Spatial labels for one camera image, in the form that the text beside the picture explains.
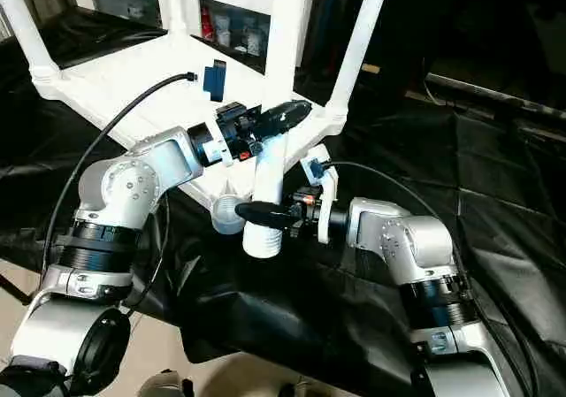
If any grey robot torso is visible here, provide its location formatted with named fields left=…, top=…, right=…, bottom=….
left=0, top=355, right=67, bottom=397

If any long black rod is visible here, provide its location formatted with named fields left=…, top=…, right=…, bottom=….
left=424, top=72, right=566, bottom=122

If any white plastic table top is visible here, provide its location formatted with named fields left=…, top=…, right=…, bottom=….
left=28, top=27, right=350, bottom=238

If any red item behind glass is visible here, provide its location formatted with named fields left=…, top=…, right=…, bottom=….
left=201, top=7, right=216, bottom=38

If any black mat cover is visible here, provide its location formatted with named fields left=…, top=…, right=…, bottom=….
left=0, top=10, right=566, bottom=397

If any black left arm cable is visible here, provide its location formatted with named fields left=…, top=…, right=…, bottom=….
left=42, top=72, right=198, bottom=309

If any white plastic table leg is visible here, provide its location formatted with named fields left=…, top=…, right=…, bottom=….
left=164, top=0, right=192, bottom=35
left=0, top=0, right=63, bottom=84
left=327, top=0, right=394, bottom=111
left=241, top=0, right=313, bottom=260

